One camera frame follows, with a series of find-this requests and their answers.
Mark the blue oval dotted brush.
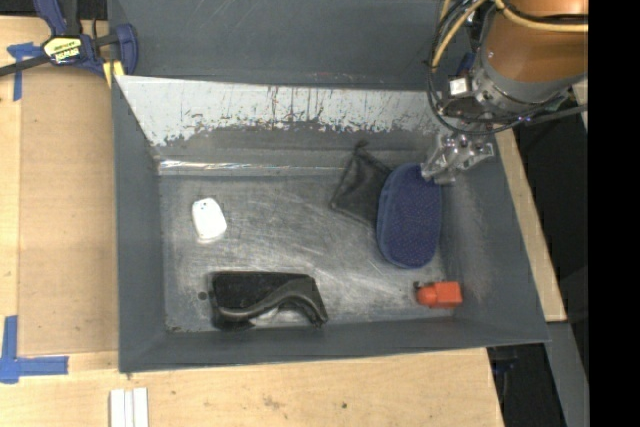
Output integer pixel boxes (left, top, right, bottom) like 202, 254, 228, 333
375, 161, 444, 270

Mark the dark grey cloth pouch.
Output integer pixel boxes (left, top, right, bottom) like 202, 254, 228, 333
328, 139, 394, 229

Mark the orange plastic block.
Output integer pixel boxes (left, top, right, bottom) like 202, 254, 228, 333
413, 280, 464, 310

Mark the grey metal bin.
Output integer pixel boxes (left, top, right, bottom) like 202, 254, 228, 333
104, 0, 552, 374

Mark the white rounded plastic piece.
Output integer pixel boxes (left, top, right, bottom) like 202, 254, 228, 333
191, 197, 229, 244

